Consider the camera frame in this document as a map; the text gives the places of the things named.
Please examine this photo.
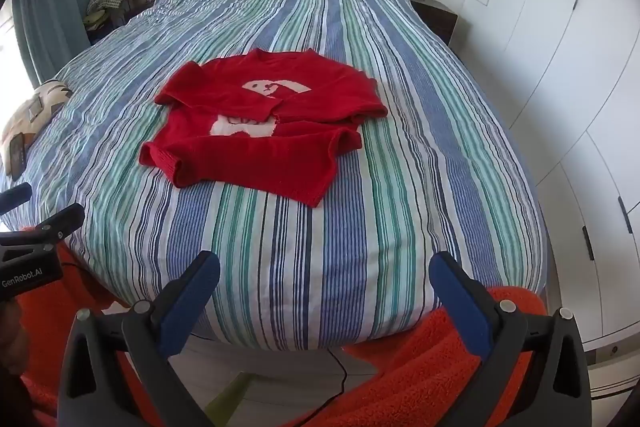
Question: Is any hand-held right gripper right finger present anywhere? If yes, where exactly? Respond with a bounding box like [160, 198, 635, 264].
[429, 251, 593, 427]

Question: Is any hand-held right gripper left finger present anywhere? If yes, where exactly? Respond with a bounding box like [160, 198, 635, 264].
[57, 250, 221, 427]

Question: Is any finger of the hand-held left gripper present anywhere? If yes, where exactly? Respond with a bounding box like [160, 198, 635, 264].
[0, 183, 33, 215]
[27, 203, 86, 250]

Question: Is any red knit sweater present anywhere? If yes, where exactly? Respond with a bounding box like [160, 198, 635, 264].
[139, 48, 390, 208]

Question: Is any orange fleece garment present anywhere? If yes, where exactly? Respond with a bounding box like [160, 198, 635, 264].
[15, 242, 551, 427]

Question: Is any printed cushion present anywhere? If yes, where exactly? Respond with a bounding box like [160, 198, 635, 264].
[0, 79, 75, 180]

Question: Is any striped bed cover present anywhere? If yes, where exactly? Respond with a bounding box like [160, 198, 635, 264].
[0, 0, 548, 353]

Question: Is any white wardrobe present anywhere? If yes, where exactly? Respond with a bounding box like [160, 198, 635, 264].
[452, 0, 640, 403]

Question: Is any dark wooden nightstand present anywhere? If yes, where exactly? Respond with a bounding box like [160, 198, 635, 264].
[407, 0, 459, 48]

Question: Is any black cable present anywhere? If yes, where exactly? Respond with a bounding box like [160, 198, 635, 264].
[280, 347, 352, 427]

